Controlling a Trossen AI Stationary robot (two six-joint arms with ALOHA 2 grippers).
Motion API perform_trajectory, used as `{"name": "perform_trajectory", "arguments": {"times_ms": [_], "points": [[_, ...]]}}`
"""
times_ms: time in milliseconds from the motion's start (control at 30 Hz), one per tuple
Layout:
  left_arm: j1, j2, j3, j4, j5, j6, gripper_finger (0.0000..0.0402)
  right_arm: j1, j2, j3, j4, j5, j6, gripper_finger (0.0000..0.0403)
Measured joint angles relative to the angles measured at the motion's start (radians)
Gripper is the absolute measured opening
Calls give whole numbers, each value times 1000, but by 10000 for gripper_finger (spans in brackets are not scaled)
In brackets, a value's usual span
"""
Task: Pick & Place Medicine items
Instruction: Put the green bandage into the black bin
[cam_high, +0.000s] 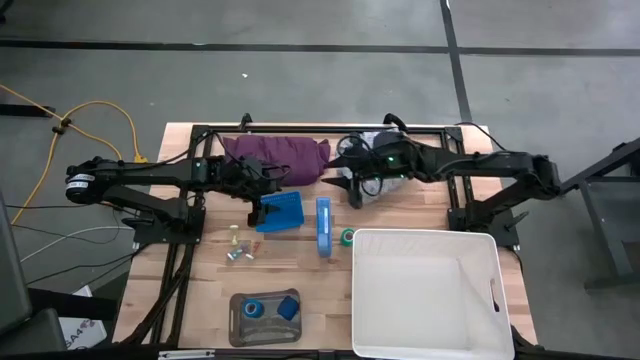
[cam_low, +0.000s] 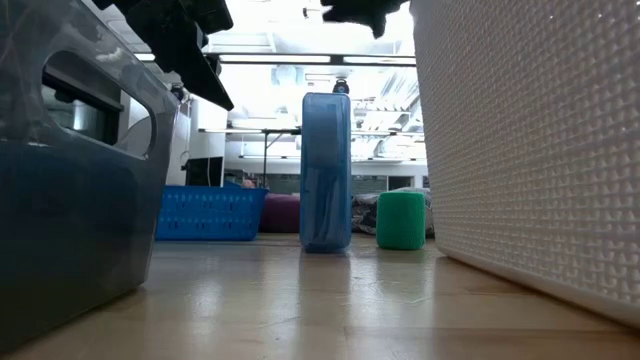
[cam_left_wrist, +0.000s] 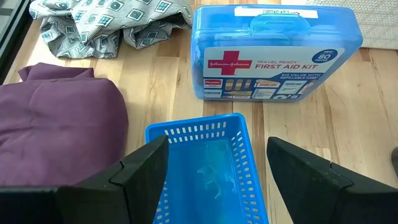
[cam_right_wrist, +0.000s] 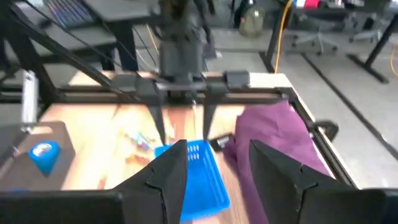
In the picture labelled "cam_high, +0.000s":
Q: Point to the small white green vial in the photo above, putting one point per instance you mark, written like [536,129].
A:
[233,255]

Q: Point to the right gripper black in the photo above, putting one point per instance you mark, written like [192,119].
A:
[390,160]

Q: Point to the purple cloth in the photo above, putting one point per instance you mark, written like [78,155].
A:
[295,155]

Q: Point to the small yellowish clear vial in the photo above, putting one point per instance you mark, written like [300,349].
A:
[233,234]

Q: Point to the small blue perforated basket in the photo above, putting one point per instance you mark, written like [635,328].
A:
[287,212]

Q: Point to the silver metal bar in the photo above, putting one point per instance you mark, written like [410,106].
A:
[185,354]

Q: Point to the small dark vial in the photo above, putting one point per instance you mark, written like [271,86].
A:
[244,247]

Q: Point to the green bandage roll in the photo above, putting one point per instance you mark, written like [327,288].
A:
[343,238]

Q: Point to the black chair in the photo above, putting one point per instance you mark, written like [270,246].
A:
[15,280]

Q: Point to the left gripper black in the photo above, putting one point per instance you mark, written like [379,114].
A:
[250,175]

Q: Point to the large white textured basket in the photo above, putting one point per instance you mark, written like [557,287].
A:
[400,300]

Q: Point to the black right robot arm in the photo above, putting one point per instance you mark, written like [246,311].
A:
[500,162]

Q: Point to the white blue diamond-patterned cloth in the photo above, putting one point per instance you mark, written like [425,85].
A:
[387,189]

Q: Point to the light blue bandage roll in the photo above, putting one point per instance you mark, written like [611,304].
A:
[245,310]

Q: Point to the grey translucent plastic bin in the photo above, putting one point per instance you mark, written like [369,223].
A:
[265,330]

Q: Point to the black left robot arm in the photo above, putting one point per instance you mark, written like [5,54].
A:
[150,172]

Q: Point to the black metal stand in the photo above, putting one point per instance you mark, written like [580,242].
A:
[607,225]

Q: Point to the white printed box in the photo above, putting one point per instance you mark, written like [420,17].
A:
[82,335]

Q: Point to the blue cube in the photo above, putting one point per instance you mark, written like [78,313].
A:
[288,308]

